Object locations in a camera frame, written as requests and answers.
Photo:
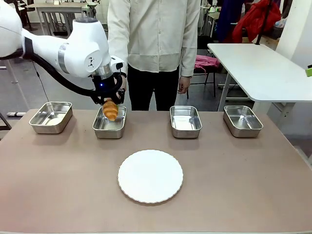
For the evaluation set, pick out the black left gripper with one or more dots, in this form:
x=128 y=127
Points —
x=103 y=86

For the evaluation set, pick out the golden croissant bread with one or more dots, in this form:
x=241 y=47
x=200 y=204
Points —
x=110 y=111

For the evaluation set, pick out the person right forearm white sleeve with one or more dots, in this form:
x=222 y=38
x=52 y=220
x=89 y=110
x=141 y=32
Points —
x=120 y=46

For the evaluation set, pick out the person left forearm white sleeve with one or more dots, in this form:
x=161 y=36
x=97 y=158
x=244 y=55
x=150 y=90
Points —
x=189 y=61

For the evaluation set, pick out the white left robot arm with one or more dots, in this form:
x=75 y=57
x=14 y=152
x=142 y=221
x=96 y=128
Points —
x=80 y=44

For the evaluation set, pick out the rectangular steel container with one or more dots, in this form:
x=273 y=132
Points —
x=185 y=122
x=52 y=114
x=107 y=132
x=242 y=122

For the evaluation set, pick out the person right hand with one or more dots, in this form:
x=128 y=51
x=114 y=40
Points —
x=124 y=83

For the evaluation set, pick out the person left hand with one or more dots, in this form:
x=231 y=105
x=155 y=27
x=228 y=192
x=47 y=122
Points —
x=184 y=84

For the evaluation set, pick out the person black trousers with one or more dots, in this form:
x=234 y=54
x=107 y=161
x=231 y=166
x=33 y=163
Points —
x=143 y=92

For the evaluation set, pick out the grey storage bin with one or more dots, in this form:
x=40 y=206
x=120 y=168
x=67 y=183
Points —
x=276 y=31

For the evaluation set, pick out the white side table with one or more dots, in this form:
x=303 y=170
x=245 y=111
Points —
x=256 y=70

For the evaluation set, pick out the black pole stand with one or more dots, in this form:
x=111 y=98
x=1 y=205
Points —
x=264 y=19

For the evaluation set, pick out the person white shirt torso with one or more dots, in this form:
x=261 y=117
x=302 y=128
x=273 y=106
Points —
x=153 y=36

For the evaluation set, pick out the red jacket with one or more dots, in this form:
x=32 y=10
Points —
x=253 y=19

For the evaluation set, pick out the white scalloped plate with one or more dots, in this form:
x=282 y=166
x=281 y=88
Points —
x=150 y=176

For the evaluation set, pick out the blue garment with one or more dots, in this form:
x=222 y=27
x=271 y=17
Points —
x=226 y=19

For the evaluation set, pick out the pink cloth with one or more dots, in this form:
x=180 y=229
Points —
x=206 y=62

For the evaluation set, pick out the grey background desk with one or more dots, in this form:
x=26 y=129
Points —
x=58 y=7

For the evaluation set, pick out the black chair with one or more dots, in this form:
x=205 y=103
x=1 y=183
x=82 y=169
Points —
x=203 y=45

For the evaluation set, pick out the white background desk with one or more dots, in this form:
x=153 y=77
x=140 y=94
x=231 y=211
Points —
x=212 y=17

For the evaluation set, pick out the dark background chair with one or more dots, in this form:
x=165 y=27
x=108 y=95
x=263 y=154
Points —
x=23 y=14

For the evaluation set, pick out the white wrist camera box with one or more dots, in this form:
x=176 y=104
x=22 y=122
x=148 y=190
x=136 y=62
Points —
x=117 y=64

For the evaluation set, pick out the black metal frame leg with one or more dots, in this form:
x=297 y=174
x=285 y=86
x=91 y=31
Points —
x=5 y=123

